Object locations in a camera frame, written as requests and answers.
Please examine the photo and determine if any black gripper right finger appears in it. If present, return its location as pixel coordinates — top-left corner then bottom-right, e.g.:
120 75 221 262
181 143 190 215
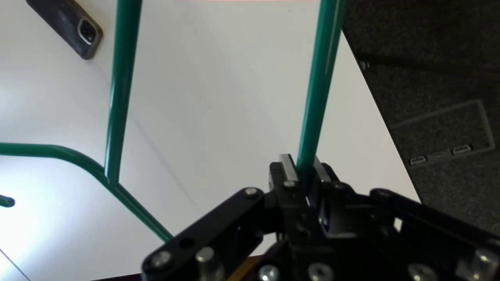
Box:
310 156 500 281

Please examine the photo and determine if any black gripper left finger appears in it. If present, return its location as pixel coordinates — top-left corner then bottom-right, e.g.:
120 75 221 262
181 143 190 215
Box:
140 153 307 281

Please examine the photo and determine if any green wire hanger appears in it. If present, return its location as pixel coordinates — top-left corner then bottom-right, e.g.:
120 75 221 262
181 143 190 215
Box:
0 0 348 243

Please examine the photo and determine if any long white work table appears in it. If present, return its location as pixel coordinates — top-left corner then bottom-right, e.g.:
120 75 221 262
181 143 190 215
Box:
0 0 421 281

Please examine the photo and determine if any floor outlet hatch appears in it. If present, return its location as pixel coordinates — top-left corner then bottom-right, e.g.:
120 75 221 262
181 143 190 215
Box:
388 98 496 168

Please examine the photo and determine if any black smartphone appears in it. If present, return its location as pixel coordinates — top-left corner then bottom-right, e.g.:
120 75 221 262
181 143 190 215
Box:
24 0 104 61

